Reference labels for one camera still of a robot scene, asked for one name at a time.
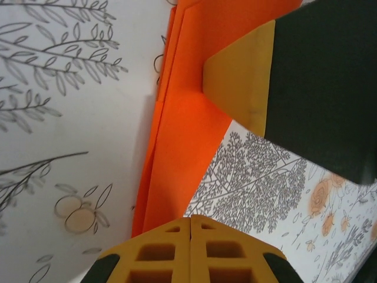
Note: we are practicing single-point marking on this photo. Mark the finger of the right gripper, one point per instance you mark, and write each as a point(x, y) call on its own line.
point(318, 88)

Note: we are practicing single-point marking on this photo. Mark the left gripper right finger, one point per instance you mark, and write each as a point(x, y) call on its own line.
point(224, 259)

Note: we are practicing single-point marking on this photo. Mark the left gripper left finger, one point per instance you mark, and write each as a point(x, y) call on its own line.
point(153, 259)

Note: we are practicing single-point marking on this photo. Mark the floral patterned table mat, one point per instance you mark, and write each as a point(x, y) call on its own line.
point(73, 118)

